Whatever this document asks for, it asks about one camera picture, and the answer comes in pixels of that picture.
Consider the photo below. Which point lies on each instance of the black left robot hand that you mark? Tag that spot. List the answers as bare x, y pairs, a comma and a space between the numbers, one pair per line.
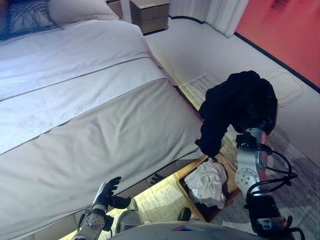
107, 193

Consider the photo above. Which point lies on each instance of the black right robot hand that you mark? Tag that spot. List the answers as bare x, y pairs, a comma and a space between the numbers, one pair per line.
271, 112

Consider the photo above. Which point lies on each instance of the black garment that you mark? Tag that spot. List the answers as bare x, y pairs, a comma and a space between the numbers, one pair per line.
232, 95

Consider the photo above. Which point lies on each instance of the pale pink garment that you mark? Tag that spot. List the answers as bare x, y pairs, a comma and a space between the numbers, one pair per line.
207, 177

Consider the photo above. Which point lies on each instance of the white garment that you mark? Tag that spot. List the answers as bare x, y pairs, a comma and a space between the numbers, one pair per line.
210, 200

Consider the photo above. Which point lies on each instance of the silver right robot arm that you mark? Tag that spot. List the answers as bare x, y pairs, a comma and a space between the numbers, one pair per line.
247, 175

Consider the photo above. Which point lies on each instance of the brown wicker basket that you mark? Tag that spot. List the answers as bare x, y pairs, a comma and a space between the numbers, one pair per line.
185, 195

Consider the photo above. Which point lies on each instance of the bed with white cover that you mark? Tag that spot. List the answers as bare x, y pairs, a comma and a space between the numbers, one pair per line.
87, 112

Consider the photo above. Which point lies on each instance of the silver left robot leg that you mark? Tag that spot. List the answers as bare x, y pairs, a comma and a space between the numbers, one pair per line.
128, 220

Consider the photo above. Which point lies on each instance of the silver robot leg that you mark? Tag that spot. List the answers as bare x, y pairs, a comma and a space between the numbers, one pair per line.
184, 214
128, 220

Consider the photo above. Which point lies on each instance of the silver right robot leg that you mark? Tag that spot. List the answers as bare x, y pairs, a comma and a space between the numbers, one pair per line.
184, 214

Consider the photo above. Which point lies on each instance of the white curtain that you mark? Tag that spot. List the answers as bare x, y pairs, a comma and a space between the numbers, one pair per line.
215, 15

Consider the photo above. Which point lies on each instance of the brown wooden nightstand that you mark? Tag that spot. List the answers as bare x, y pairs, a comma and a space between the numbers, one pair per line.
150, 15

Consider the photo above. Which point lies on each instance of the brown tufted headboard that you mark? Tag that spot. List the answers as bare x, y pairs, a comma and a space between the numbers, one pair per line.
114, 8

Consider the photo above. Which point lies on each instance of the plain beige pillow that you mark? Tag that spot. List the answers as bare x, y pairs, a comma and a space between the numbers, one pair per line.
82, 10

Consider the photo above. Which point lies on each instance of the patterned grey pillow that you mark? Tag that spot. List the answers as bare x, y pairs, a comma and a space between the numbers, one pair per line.
27, 17

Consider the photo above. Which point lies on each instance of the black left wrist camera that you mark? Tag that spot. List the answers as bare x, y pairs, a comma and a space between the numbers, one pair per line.
108, 223

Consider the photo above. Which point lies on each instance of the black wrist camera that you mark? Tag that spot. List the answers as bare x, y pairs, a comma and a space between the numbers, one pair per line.
246, 140
108, 223

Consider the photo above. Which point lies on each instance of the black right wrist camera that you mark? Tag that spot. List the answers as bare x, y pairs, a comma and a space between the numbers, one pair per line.
246, 140

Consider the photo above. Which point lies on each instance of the brown padded bed frame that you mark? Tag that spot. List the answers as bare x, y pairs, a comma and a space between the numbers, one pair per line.
175, 166

